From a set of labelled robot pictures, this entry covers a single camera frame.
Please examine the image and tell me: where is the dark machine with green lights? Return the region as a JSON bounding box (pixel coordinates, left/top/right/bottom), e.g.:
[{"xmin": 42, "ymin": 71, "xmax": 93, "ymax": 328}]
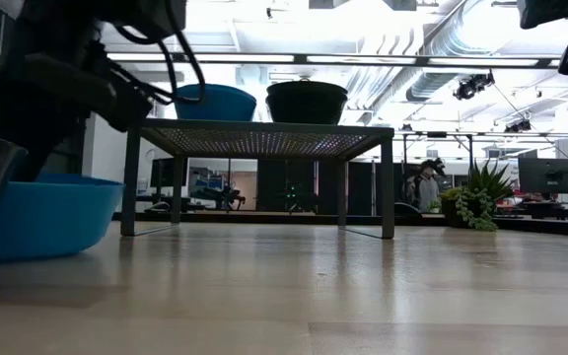
[{"xmin": 281, "ymin": 182, "xmax": 315, "ymax": 213}]

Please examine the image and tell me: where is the grey perforated metal shelf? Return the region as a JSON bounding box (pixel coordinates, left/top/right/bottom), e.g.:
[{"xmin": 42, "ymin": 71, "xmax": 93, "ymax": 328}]
[{"xmin": 119, "ymin": 117, "xmax": 396, "ymax": 241}]

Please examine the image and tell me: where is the person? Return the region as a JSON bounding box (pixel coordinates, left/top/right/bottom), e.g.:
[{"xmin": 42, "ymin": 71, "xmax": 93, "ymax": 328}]
[{"xmin": 404, "ymin": 157, "xmax": 447, "ymax": 214}]

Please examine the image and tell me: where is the long overhead light bar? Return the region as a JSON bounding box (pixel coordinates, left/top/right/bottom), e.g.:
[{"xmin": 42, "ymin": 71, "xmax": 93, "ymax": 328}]
[{"xmin": 106, "ymin": 51, "xmax": 561, "ymax": 69}]

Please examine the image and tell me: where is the black office chair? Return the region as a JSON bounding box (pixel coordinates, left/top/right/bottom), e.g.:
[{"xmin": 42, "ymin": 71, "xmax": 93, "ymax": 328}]
[{"xmin": 394, "ymin": 201, "xmax": 423, "ymax": 218}]

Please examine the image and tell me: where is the black aluminium table frame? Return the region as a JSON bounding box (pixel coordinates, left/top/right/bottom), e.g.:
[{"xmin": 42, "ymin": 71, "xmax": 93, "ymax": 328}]
[{"xmin": 113, "ymin": 210, "xmax": 568, "ymax": 239}]

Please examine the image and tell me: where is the small potted green plant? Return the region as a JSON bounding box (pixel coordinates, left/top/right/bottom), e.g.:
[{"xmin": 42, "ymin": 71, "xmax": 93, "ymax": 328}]
[{"xmin": 439, "ymin": 160, "xmax": 515, "ymax": 233}]

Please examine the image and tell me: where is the dark computer monitor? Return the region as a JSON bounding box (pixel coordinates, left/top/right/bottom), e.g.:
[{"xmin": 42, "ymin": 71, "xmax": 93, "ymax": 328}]
[
  {"xmin": 149, "ymin": 157, "xmax": 189, "ymax": 188},
  {"xmin": 518, "ymin": 157, "xmax": 568, "ymax": 195}
]

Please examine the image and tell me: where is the black ceiling camera cluster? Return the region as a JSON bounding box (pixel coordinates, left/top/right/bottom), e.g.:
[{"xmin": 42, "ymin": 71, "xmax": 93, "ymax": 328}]
[{"xmin": 453, "ymin": 71, "xmax": 496, "ymax": 102}]

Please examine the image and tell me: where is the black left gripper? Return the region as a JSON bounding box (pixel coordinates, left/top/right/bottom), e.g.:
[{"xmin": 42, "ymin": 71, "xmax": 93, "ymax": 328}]
[{"xmin": 0, "ymin": 53, "xmax": 152, "ymax": 183}]

